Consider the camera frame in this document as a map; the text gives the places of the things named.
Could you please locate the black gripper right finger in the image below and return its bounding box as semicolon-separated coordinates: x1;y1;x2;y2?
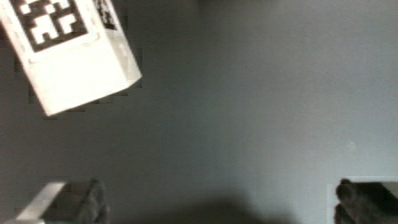
335;179;398;224

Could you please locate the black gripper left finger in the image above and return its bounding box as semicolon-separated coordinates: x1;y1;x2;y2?
15;179;109;224

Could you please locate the white table leg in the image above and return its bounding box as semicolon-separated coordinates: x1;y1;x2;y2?
0;0;143;115

